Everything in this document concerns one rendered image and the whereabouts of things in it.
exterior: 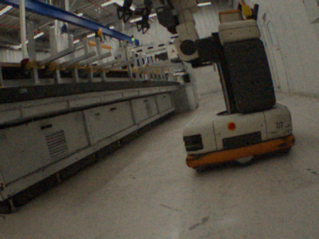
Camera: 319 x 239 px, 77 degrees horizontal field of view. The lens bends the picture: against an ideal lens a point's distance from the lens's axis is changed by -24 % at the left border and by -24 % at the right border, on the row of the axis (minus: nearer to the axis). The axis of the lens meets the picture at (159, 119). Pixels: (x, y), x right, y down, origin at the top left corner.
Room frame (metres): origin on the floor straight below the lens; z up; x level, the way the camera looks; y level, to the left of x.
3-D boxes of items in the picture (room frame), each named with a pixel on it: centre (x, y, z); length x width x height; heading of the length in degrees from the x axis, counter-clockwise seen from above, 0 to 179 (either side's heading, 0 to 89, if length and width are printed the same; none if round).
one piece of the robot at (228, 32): (1.55, -0.58, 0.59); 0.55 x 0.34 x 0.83; 165
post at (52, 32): (1.59, 0.62, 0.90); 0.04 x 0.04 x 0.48; 75
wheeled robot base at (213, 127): (1.58, -0.49, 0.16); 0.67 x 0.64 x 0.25; 75
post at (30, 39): (1.35, 0.69, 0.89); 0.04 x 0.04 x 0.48; 75
